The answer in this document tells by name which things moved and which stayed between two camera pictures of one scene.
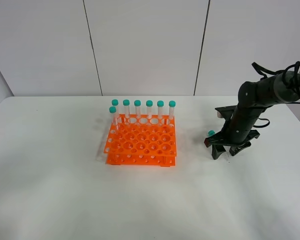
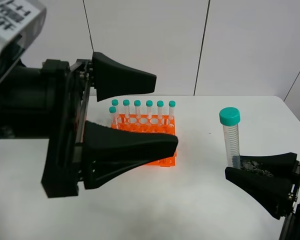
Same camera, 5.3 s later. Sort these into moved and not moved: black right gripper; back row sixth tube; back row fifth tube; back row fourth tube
Moved: black right gripper
Not moved: back row fifth tube; back row fourth tube; back row sixth tube
